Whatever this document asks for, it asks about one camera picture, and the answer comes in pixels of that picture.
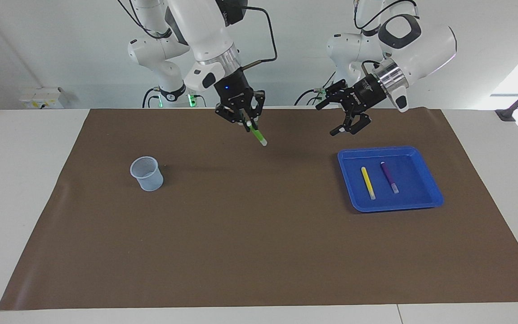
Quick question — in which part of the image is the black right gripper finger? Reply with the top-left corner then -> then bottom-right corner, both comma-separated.
246,90 -> 266,121
215,103 -> 247,126

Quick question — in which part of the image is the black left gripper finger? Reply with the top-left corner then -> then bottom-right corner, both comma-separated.
315,81 -> 349,111
330,109 -> 372,136

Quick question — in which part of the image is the green marker pen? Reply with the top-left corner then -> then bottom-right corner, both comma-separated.
246,121 -> 268,147

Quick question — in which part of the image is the yellow marker pen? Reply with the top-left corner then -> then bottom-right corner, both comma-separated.
361,166 -> 376,200

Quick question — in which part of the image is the purple marker pen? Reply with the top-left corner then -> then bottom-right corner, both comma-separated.
380,161 -> 400,194

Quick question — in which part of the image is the blue plastic tray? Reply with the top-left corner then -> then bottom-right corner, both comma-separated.
337,146 -> 445,213

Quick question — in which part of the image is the translucent plastic cup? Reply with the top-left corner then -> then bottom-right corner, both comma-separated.
129,156 -> 164,192

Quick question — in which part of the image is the brown table mat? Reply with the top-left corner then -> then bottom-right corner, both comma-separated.
0,108 -> 518,311

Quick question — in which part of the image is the black left arm base cable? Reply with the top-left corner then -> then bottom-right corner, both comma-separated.
294,89 -> 329,107

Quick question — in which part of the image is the black arm base cable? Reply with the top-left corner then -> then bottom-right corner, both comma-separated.
143,87 -> 161,108
294,89 -> 329,107

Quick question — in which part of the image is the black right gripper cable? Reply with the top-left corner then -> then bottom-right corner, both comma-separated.
241,6 -> 278,70

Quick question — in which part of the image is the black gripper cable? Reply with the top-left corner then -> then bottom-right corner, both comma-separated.
353,0 -> 418,75
241,6 -> 278,70

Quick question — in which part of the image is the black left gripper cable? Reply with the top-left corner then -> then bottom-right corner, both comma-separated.
353,0 -> 418,75

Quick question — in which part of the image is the black right arm base cable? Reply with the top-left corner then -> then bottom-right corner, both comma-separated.
143,87 -> 161,108

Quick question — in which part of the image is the white wall socket box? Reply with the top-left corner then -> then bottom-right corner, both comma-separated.
20,87 -> 65,109

